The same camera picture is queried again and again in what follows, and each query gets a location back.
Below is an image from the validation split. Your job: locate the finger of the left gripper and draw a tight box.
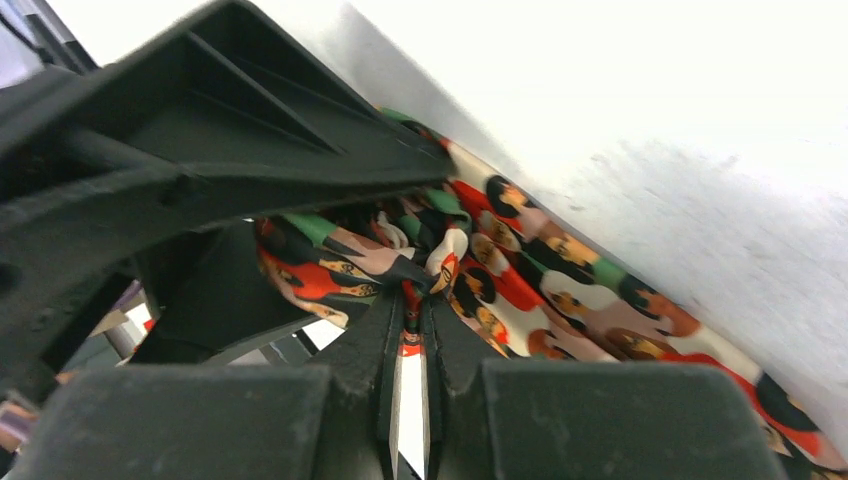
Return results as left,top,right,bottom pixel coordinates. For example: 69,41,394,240
1,1,454,292

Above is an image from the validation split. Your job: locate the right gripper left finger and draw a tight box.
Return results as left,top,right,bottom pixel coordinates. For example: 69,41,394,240
10,291,404,479

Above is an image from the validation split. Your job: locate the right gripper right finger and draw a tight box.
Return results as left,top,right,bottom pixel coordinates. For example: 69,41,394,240
421,299,785,479

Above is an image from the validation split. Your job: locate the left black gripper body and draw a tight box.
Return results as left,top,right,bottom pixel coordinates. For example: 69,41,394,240
1,222,315,405

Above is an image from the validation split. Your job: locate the colourful faces patterned tie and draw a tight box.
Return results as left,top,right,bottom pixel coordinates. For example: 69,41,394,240
254,111,847,479

